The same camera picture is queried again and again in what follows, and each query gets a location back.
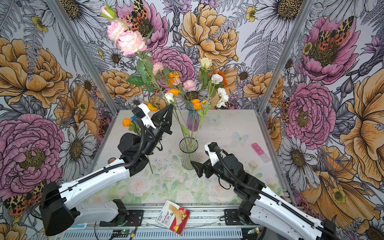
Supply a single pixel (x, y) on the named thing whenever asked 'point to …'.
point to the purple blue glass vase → (193, 118)
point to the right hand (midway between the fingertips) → (199, 161)
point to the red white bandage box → (173, 217)
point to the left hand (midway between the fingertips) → (175, 108)
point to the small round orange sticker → (110, 160)
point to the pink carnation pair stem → (188, 86)
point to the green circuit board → (125, 231)
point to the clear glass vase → (188, 146)
